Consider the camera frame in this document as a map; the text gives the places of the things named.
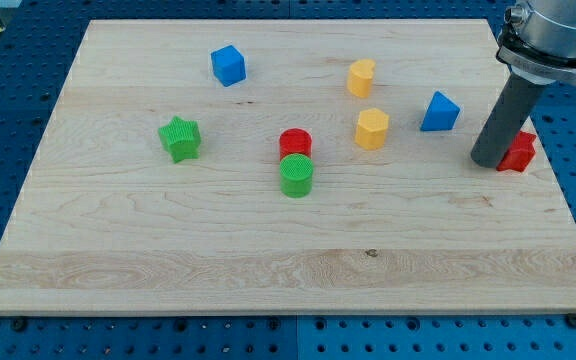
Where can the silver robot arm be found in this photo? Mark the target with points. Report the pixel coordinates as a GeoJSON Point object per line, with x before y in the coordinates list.
{"type": "Point", "coordinates": [538, 40]}

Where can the yellow heart block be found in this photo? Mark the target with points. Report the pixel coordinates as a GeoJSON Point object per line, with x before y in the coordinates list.
{"type": "Point", "coordinates": [360, 77]}

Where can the blue triangle block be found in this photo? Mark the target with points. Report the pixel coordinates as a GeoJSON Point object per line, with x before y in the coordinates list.
{"type": "Point", "coordinates": [441, 114]}

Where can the green cylinder block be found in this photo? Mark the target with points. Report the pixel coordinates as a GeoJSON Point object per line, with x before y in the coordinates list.
{"type": "Point", "coordinates": [296, 172]}

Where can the light wooden board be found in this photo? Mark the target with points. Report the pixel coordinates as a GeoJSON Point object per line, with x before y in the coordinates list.
{"type": "Point", "coordinates": [107, 224]}

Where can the red cylinder block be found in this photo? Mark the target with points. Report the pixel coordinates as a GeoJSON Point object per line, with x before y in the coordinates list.
{"type": "Point", "coordinates": [295, 141]}

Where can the yellow hexagon block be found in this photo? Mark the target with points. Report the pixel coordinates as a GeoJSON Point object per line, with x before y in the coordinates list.
{"type": "Point", "coordinates": [371, 129]}

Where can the green star block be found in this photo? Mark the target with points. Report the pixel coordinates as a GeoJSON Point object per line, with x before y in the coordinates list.
{"type": "Point", "coordinates": [181, 139]}

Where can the blue cube block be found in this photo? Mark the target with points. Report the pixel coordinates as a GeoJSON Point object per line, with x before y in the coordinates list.
{"type": "Point", "coordinates": [228, 65]}

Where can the red star block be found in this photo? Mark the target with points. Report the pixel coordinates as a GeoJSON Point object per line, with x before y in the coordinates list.
{"type": "Point", "coordinates": [519, 154]}

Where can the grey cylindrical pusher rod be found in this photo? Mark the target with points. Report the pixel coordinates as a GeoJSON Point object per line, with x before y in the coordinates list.
{"type": "Point", "coordinates": [515, 102]}

